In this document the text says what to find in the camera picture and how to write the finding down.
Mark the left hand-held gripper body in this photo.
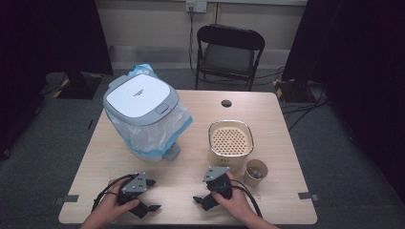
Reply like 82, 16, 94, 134
117, 172, 149, 205

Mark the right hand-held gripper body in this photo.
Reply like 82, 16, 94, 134
202, 165, 234, 202

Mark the brown paper cup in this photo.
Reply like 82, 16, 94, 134
244, 158, 269, 189

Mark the beige perforated strainer container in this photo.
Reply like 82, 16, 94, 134
207, 119, 255, 175

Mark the grey wet lump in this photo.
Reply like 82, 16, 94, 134
247, 166, 265, 179

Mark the person's right hand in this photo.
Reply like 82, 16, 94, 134
211, 171, 260, 223

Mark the person's left hand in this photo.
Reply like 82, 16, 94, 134
94, 177, 141, 225

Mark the white trash bin with bag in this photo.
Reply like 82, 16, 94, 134
104, 63, 194, 164

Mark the grey tape strip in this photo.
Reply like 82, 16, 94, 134
53, 194, 80, 205
297, 191, 320, 202

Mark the black stand base yellow tape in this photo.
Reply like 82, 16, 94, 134
273, 77, 319, 103
41, 71, 104, 100

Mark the black folding chair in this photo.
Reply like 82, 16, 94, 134
194, 23, 266, 93

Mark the dark curtain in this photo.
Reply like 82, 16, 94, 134
281, 0, 405, 204
0, 0, 114, 160

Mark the right hand-held gripper cable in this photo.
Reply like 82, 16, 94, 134
229, 178, 265, 219

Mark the black floor cable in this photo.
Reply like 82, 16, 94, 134
252, 66, 286, 87
281, 89, 330, 132

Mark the black cable from wall socket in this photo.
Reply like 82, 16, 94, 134
187, 7, 200, 79

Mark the white wall socket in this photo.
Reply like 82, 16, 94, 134
185, 0, 208, 13

